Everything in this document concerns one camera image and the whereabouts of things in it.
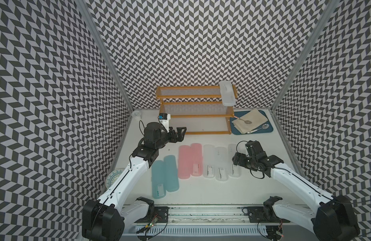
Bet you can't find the teal pencil case left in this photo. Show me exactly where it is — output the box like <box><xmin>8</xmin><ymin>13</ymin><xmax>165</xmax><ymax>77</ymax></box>
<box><xmin>151</xmin><ymin>160</ymin><xmax>166</xmax><ymax>199</ymax></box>

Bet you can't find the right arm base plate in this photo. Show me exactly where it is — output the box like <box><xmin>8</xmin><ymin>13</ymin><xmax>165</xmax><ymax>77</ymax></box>
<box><xmin>242</xmin><ymin>206</ymin><xmax>290</xmax><ymax>224</ymax></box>

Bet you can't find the metal spoon pink handle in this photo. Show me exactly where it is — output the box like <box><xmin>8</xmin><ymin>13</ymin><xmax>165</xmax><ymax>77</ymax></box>
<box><xmin>234</xmin><ymin>116</ymin><xmax>252</xmax><ymax>125</ymax></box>

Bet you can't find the aluminium front rail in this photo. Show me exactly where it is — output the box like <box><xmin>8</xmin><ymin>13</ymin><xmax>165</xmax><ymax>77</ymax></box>
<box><xmin>117</xmin><ymin>200</ymin><xmax>315</xmax><ymax>227</ymax></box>

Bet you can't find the pink pencil case left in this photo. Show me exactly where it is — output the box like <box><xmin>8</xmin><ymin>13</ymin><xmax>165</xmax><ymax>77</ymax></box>
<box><xmin>178</xmin><ymin>145</ymin><xmax>192</xmax><ymax>179</ymax></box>

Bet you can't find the teal pencil case right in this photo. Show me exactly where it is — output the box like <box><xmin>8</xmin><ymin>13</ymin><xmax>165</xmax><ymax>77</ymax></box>
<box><xmin>164</xmin><ymin>155</ymin><xmax>179</xmax><ymax>192</ymax></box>

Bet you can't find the orange wooden three-tier shelf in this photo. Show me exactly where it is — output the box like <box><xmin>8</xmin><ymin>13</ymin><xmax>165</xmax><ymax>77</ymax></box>
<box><xmin>156</xmin><ymin>85</ymin><xmax>238</xmax><ymax>135</ymax></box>

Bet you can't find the round patterned plate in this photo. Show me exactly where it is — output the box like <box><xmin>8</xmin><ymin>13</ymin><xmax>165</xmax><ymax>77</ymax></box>
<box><xmin>106</xmin><ymin>168</ymin><xmax>124</xmax><ymax>189</ymax></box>

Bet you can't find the pink pencil case right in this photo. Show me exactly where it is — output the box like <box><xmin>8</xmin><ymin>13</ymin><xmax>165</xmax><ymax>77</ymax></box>
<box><xmin>191</xmin><ymin>143</ymin><xmax>203</xmax><ymax>177</ymax></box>

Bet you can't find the beige folded cloth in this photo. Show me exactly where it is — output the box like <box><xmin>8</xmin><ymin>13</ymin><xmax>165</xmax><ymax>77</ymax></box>
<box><xmin>233</xmin><ymin>109</ymin><xmax>267</xmax><ymax>134</ymax></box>

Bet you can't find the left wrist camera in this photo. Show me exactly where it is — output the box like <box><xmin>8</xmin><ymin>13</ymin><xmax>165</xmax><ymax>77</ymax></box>
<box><xmin>158</xmin><ymin>113</ymin><xmax>170</xmax><ymax>132</ymax></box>

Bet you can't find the teal rectangular tray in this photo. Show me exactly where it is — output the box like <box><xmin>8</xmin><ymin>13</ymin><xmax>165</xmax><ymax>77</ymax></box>
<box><xmin>230</xmin><ymin>110</ymin><xmax>274</xmax><ymax>135</ymax></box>

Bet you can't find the pink pencil case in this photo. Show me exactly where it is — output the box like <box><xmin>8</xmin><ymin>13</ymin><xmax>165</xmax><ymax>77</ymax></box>
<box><xmin>191</xmin><ymin>143</ymin><xmax>203</xmax><ymax>177</ymax></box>
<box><xmin>178</xmin><ymin>145</ymin><xmax>192</xmax><ymax>179</ymax></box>

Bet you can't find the metal spoon white handle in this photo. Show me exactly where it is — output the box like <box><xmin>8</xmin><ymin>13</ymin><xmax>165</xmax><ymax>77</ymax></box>
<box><xmin>247</xmin><ymin>124</ymin><xmax>269</xmax><ymax>134</ymax></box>

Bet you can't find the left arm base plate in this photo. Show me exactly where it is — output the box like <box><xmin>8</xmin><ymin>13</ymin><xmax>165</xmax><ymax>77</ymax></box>
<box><xmin>135</xmin><ymin>206</ymin><xmax>169</xmax><ymax>224</ymax></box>

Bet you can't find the teal pencil case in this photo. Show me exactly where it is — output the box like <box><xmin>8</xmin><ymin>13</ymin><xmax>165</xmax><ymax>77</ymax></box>
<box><xmin>151</xmin><ymin>160</ymin><xmax>166</xmax><ymax>199</ymax></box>
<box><xmin>164</xmin><ymin>155</ymin><xmax>179</xmax><ymax>192</ymax></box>

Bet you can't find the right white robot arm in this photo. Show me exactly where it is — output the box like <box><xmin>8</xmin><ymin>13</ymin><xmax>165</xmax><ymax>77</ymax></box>
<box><xmin>232</xmin><ymin>141</ymin><xmax>360</xmax><ymax>241</ymax></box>

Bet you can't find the clear pencil case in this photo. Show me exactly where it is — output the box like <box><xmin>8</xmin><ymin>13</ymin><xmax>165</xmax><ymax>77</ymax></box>
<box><xmin>215</xmin><ymin>147</ymin><xmax>229</xmax><ymax>182</ymax></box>
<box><xmin>228</xmin><ymin>144</ymin><xmax>241</xmax><ymax>178</ymax></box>
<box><xmin>203</xmin><ymin>145</ymin><xmax>215</xmax><ymax>179</ymax></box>
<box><xmin>219</xmin><ymin>81</ymin><xmax>236</xmax><ymax>107</ymax></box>

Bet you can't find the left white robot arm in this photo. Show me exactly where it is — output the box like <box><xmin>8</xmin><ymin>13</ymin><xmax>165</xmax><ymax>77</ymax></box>
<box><xmin>82</xmin><ymin>122</ymin><xmax>187</xmax><ymax>241</ymax></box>

